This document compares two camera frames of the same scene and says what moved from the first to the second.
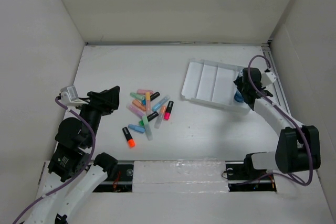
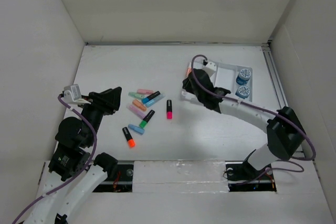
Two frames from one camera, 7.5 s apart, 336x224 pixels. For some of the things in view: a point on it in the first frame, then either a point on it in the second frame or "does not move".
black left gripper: [106, 100] does not move
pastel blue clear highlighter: [160, 102] -> [153, 100]
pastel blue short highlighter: [137, 129] does not move
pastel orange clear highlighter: [160, 116] -> [188, 71]
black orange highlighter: [132, 142] does not move
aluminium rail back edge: [267, 42] does not move
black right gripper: [239, 83] -> [187, 85]
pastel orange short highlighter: [138, 104] does not move
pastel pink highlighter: [143, 91] does not move
